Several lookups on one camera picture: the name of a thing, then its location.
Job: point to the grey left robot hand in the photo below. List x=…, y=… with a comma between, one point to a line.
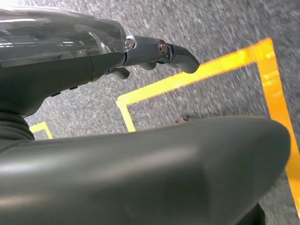
x=58, y=40

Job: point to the yellow floor tape line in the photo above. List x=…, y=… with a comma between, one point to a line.
x=269, y=77
x=37, y=126

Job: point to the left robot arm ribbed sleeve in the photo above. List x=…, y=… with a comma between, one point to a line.
x=13, y=127

